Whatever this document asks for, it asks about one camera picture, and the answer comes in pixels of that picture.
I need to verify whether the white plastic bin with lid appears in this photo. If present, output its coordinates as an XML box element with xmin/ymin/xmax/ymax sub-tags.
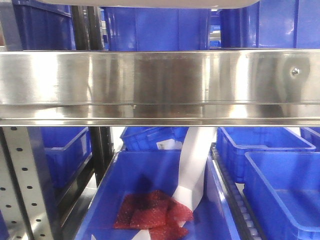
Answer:
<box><xmin>39</xmin><ymin>0</ymin><xmax>261</xmax><ymax>9</ymax></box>

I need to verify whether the blue bin lower centre back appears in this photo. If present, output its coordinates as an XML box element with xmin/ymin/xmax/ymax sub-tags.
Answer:
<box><xmin>120</xmin><ymin>126</ymin><xmax>189</xmax><ymax>151</ymax></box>

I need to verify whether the blue bin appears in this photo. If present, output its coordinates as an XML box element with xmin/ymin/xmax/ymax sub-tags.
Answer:
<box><xmin>120</xmin><ymin>126</ymin><xmax>189</xmax><ymax>151</ymax></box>
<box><xmin>216</xmin><ymin>127</ymin><xmax>316</xmax><ymax>184</ymax></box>
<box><xmin>219</xmin><ymin>0</ymin><xmax>320</xmax><ymax>49</ymax></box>
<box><xmin>12</xmin><ymin>0</ymin><xmax>76</xmax><ymax>50</ymax></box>
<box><xmin>40</xmin><ymin>126</ymin><xmax>92</xmax><ymax>189</ymax></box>
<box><xmin>243</xmin><ymin>152</ymin><xmax>320</xmax><ymax>240</ymax></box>
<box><xmin>75</xmin><ymin>150</ymin><xmax>240</xmax><ymax>240</ymax></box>
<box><xmin>103</xmin><ymin>7</ymin><xmax>211</xmax><ymax>51</ymax></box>

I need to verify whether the blue bin lower right back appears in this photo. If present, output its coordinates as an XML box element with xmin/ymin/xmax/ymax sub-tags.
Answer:
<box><xmin>216</xmin><ymin>127</ymin><xmax>316</xmax><ymax>184</ymax></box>

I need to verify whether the blue bin upper centre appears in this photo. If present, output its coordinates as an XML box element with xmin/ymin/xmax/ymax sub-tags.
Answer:
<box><xmin>103</xmin><ymin>7</ymin><xmax>211</xmax><ymax>51</ymax></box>

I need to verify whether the blue bin lower left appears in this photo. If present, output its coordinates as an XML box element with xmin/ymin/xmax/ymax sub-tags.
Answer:
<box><xmin>40</xmin><ymin>126</ymin><xmax>92</xmax><ymax>189</ymax></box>

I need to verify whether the blue bin lower right front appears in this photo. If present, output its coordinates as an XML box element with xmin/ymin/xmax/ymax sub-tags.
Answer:
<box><xmin>243</xmin><ymin>152</ymin><xmax>320</xmax><ymax>240</ymax></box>

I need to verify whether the blue bin upper right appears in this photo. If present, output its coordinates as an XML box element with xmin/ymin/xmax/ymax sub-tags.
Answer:
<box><xmin>219</xmin><ymin>0</ymin><xmax>320</xmax><ymax>49</ymax></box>

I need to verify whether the blue bin upper left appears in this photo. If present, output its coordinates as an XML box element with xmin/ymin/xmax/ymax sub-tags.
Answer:
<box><xmin>12</xmin><ymin>0</ymin><xmax>76</xmax><ymax>50</ymax></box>

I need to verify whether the white paper strip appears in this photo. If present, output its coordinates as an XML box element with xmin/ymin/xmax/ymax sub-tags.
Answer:
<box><xmin>131</xmin><ymin>126</ymin><xmax>218</xmax><ymax>240</ymax></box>

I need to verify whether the roller conveyor track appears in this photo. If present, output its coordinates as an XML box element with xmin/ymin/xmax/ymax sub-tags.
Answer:
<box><xmin>210</xmin><ymin>143</ymin><xmax>265</xmax><ymax>240</ymax></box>

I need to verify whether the stainless steel shelf rail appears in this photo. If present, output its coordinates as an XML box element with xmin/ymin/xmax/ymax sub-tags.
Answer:
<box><xmin>0</xmin><ymin>49</ymin><xmax>320</xmax><ymax>127</ymax></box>

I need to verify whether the perforated steel shelf post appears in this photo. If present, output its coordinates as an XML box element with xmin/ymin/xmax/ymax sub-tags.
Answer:
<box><xmin>0</xmin><ymin>126</ymin><xmax>60</xmax><ymax>240</ymax></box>

